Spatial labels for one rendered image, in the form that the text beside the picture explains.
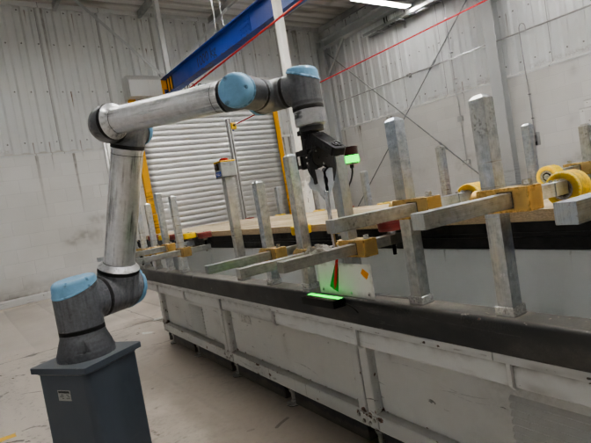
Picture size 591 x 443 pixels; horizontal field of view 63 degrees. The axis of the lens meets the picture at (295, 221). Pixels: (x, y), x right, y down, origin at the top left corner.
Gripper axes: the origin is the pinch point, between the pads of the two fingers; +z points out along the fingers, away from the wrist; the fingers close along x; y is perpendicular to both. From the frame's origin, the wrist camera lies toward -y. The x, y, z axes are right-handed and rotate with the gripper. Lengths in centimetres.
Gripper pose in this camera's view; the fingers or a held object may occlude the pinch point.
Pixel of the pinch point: (326, 195)
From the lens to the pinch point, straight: 136.4
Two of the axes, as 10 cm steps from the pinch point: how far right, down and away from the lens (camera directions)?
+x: -8.2, 1.7, -5.4
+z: 1.7, 9.8, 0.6
